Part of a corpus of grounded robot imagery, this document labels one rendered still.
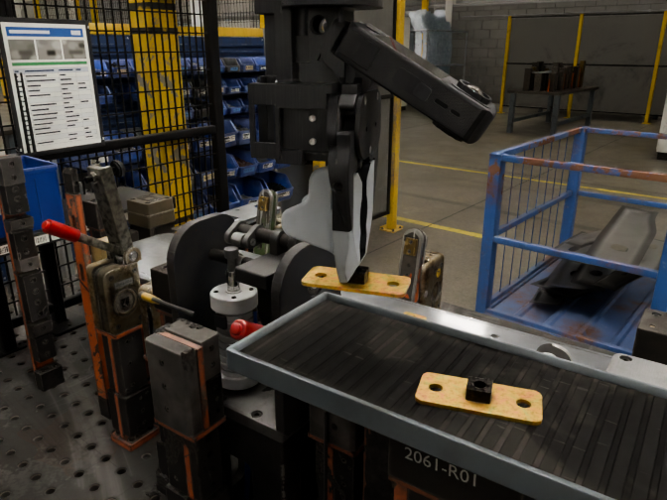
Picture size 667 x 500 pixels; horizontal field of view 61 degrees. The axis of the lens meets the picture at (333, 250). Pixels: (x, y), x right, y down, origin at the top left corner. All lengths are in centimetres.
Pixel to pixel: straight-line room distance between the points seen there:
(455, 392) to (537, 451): 7
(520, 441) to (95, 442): 92
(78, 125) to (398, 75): 128
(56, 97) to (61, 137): 9
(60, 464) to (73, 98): 87
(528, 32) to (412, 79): 1291
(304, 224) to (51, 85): 119
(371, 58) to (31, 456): 99
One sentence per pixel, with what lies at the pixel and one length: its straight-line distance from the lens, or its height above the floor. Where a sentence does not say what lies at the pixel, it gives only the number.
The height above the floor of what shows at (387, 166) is 53.
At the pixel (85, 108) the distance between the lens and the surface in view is 161.
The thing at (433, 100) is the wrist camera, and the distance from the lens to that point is 39.
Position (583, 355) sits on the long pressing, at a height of 100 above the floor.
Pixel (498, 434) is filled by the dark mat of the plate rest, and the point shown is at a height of 116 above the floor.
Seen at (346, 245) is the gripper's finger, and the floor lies 126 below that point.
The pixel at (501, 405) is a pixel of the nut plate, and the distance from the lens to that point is 42.
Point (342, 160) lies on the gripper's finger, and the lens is 38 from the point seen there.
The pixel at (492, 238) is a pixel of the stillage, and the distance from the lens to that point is 272.
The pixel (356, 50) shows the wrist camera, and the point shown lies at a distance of 40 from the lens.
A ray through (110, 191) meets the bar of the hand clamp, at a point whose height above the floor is 117.
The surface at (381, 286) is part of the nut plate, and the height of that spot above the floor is 122.
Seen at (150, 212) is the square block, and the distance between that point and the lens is 135.
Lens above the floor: 139
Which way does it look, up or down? 20 degrees down
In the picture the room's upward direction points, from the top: straight up
